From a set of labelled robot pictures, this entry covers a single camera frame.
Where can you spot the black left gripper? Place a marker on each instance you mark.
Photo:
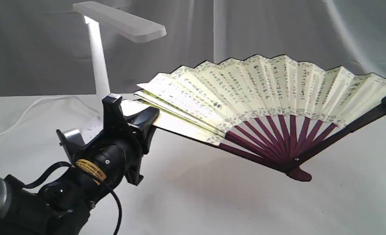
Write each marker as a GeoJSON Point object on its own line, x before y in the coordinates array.
{"type": "Point", "coordinates": [116, 152]}

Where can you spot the paper folding fan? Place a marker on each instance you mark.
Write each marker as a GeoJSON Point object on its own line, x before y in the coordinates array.
{"type": "Point", "coordinates": [276, 112]}

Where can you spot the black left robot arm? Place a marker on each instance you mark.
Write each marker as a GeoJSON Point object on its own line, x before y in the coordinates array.
{"type": "Point", "coordinates": [59, 202]}

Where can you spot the white desk lamp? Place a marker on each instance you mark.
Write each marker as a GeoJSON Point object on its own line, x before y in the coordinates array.
{"type": "Point", "coordinates": [132, 27]}

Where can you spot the grey backdrop curtain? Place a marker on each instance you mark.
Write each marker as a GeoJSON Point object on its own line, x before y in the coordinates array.
{"type": "Point", "coordinates": [44, 44]}

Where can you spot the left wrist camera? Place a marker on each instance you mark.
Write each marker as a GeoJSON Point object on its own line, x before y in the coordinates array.
{"type": "Point", "coordinates": [72, 143]}

